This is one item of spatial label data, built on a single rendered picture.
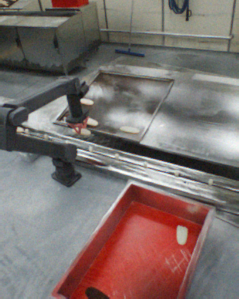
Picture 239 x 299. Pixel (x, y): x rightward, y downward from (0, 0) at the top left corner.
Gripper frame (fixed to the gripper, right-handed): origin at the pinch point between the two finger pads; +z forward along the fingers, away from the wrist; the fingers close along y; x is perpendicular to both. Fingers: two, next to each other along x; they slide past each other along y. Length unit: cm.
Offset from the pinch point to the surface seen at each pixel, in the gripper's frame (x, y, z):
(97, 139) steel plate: -1.0, 9.6, 13.1
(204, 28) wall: 26, 366, 71
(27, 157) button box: 21.3, -18.5, 8.5
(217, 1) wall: 10, 367, 32
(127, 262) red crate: -45, -44, 10
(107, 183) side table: -21.1, -15.2, 12.0
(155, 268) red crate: -54, -42, 10
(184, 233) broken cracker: -58, -27, 10
